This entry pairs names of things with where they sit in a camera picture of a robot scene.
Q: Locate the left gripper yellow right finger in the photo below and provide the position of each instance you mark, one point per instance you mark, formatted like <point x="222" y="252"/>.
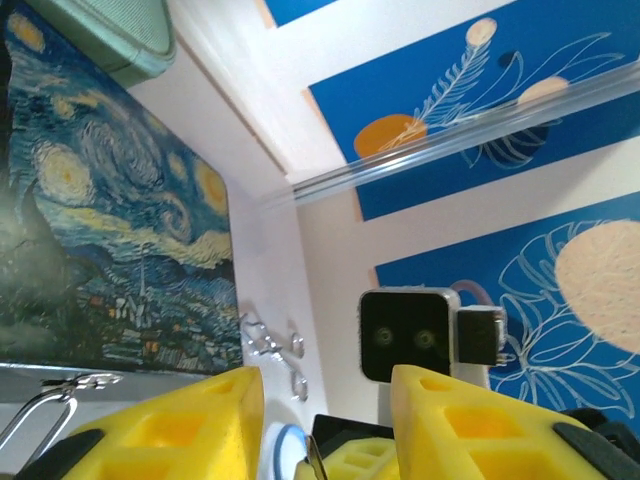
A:
<point x="475" y="425"/>

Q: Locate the aluminium corner post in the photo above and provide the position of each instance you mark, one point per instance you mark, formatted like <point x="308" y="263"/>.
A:
<point x="450" y="135"/>

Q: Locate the blue poster orange circle feather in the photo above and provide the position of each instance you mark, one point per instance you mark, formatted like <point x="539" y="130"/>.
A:
<point x="300" y="7"/>
<point x="400" y="65"/>

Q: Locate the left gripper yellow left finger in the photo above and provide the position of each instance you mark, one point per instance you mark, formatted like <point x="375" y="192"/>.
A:
<point x="190" y="430"/>

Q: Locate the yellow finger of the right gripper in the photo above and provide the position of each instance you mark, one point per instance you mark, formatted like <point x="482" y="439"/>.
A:
<point x="365" y="457"/>

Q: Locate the metal key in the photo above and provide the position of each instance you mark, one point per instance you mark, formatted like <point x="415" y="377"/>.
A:
<point x="315" y="462"/>

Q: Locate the starry night painted box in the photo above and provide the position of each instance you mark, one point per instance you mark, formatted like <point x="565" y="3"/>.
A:
<point x="115" y="225"/>

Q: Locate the mint green zip case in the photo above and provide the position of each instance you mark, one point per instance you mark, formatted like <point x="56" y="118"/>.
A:
<point x="115" y="35"/>

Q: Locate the blue poster monstera leaf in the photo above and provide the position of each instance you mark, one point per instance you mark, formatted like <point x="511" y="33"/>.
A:
<point x="450" y="270"/>

